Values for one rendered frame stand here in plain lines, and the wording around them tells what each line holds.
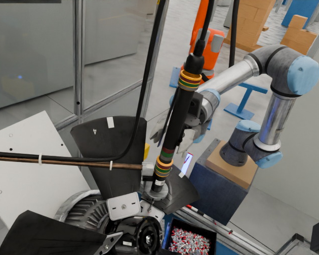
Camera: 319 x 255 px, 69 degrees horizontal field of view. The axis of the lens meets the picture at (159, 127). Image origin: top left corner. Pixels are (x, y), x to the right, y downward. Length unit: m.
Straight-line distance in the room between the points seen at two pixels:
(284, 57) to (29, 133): 0.87
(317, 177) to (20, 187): 2.50
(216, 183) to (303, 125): 1.34
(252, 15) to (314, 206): 6.50
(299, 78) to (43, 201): 0.89
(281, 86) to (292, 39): 8.73
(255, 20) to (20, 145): 8.03
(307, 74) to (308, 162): 1.80
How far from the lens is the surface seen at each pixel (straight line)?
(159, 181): 0.64
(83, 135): 0.69
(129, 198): 0.70
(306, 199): 2.92
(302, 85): 0.92
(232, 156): 1.28
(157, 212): 0.79
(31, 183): 0.80
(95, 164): 0.61
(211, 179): 1.30
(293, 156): 2.62
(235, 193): 1.30
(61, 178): 0.84
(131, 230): 0.67
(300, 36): 9.63
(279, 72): 0.93
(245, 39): 8.50
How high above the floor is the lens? 1.83
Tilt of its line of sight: 35 degrees down
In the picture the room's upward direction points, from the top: 14 degrees clockwise
